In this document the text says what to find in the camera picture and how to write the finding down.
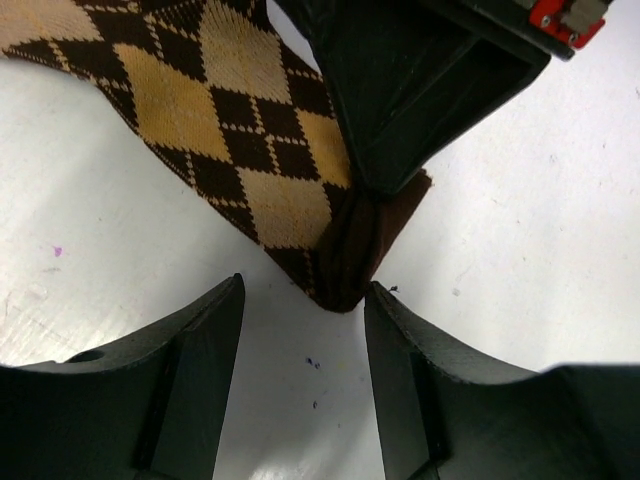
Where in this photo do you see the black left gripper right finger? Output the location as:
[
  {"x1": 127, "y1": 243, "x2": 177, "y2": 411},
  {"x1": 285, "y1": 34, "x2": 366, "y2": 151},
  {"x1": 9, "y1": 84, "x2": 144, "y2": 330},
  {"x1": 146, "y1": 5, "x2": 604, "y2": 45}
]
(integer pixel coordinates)
[{"x1": 364, "y1": 283, "x2": 639, "y2": 479}]

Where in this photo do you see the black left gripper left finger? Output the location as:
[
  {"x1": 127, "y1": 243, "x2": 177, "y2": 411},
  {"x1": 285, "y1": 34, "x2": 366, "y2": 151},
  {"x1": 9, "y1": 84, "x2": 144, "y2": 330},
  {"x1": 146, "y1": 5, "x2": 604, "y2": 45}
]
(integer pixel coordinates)
[{"x1": 1, "y1": 275, "x2": 245, "y2": 479}]

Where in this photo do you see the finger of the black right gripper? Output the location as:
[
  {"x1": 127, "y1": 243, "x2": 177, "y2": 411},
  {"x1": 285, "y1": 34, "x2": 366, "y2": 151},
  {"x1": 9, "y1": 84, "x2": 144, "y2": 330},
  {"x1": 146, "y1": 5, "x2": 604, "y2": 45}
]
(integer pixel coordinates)
[{"x1": 278, "y1": 1, "x2": 550, "y2": 196}]

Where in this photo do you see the brown tan argyle sock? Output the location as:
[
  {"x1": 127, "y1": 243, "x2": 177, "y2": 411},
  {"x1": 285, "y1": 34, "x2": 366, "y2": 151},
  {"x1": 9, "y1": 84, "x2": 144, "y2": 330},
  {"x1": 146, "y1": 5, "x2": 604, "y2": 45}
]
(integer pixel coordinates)
[{"x1": 1, "y1": 1, "x2": 431, "y2": 312}]

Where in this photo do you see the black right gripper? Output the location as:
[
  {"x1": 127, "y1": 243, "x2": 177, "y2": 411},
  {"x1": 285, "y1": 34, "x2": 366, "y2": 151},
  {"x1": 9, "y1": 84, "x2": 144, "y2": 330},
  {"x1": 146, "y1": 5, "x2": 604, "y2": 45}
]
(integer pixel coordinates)
[{"x1": 518, "y1": 0, "x2": 611, "y2": 61}]

